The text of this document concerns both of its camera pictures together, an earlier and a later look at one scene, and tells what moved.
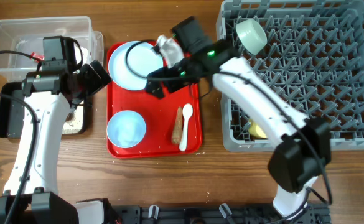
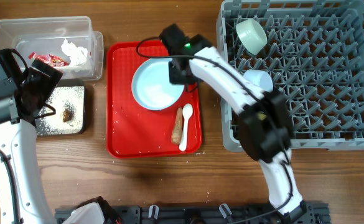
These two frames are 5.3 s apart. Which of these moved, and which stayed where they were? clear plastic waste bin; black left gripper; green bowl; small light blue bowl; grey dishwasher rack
Moved: small light blue bowl; black left gripper
Stayed: grey dishwasher rack; green bowl; clear plastic waste bin
